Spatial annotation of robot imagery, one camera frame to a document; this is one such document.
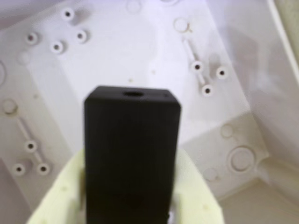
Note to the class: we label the white plastic junction box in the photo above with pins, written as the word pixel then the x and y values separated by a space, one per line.
pixel 140 46

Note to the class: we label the black rectangular block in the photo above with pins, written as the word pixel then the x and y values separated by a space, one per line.
pixel 130 151

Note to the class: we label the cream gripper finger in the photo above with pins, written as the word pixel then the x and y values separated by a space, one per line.
pixel 196 198
pixel 63 193

